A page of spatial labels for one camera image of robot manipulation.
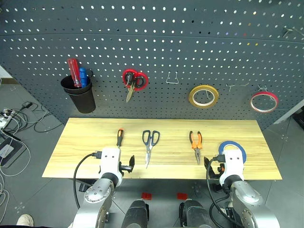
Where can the red tape roll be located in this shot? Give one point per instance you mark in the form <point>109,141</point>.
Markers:
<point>263,94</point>

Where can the blue tape roll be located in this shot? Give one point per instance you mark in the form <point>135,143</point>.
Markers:
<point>231,143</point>

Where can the black and orange screwdriver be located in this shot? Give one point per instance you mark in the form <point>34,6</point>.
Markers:
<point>119,140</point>

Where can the silver metal pegboard hook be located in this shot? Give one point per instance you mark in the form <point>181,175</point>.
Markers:
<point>288,31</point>
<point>262,88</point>
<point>208,95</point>

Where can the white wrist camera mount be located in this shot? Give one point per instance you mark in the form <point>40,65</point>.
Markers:
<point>234,166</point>
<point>109,164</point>

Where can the white power strip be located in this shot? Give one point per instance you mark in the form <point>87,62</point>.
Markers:
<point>4,121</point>

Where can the black power adapter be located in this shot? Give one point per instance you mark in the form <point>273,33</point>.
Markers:
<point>27,104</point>

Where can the red plastic block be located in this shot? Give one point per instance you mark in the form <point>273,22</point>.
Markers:
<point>146,196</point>
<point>182,196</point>

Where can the silver double prong hook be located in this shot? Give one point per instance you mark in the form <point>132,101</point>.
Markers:
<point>230,88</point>

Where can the dark grey perforated pegboard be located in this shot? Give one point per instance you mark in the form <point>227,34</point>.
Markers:
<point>152,47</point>

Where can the grey flat floor device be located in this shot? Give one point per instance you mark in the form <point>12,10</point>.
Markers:
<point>9,152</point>

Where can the black floor box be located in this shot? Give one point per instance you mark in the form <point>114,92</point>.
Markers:
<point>299,120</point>

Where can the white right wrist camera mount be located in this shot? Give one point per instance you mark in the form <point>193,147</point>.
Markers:
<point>234,166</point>

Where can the grey pegboard support leg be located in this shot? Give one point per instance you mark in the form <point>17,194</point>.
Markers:
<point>288,115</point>

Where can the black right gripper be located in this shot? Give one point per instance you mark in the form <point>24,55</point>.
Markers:
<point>215,174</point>

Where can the beige shoe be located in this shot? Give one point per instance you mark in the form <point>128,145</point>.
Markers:
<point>25,221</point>

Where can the dark rounded shape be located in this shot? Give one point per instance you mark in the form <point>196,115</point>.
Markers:
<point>136,213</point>
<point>196,213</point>

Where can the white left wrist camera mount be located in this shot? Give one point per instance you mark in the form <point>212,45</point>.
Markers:
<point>109,164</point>

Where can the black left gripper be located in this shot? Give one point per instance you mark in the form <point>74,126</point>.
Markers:
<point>124,168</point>

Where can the yellow tape roll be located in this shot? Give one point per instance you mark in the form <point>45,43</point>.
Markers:
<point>202,88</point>

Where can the black table bracket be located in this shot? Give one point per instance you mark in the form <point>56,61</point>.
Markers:
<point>83,187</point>

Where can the black cup holder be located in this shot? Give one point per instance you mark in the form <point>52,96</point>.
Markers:
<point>83,102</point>

